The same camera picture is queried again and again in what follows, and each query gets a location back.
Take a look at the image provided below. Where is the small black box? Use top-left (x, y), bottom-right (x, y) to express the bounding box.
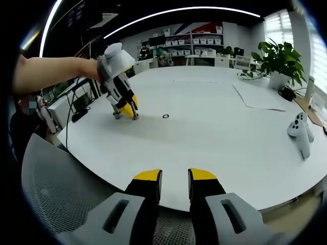
top-left (277, 86), bottom-right (296, 102)

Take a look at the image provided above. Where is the white side desk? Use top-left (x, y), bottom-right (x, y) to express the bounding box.
top-left (47, 76), bottom-right (103, 133)

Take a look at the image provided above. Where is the thin steel threaded stud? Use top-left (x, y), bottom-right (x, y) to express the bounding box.
top-left (130, 101), bottom-right (141, 120)

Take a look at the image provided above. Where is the grey mesh office chair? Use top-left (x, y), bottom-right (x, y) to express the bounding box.
top-left (21, 132), bottom-right (197, 245)

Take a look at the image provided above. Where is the ceiling light strip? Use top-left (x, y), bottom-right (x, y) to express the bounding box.
top-left (39, 0), bottom-right (64, 58)
top-left (103, 6), bottom-right (261, 39)

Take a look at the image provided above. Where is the green leafy potted plant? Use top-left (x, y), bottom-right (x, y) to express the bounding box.
top-left (251, 38), bottom-right (308, 89)

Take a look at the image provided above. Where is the narrow window with white blinds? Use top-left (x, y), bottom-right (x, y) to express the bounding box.
top-left (264, 9), bottom-right (293, 44)

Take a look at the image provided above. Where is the shelf unit with white bins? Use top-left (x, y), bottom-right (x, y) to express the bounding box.
top-left (139, 24), bottom-right (225, 57)

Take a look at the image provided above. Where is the white cylinder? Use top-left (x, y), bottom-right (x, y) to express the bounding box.
top-left (305, 76), bottom-right (315, 101)

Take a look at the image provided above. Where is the white plant pot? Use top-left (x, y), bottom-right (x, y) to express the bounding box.
top-left (269, 70), bottom-right (292, 90)

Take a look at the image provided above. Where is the white paper sheet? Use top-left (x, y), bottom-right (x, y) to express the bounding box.
top-left (232, 83), bottom-right (287, 113)

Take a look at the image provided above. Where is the white game controller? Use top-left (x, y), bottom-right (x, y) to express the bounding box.
top-left (287, 111), bottom-right (315, 159)

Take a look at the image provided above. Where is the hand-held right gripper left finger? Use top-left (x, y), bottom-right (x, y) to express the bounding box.
top-left (88, 168), bottom-right (164, 245)

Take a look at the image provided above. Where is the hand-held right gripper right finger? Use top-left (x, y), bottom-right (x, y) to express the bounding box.
top-left (188, 167), bottom-right (268, 245)

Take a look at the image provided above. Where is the black cable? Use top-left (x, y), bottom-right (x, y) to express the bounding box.
top-left (65, 77), bottom-right (80, 152)

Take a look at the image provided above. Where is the white low cabinet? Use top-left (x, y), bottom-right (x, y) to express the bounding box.
top-left (185, 53), bottom-right (235, 68)

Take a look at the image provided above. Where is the wooden board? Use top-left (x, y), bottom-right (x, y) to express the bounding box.
top-left (293, 96), bottom-right (326, 127)

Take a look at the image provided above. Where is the small plant in glass bowl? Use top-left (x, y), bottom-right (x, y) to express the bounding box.
top-left (237, 68), bottom-right (264, 80)

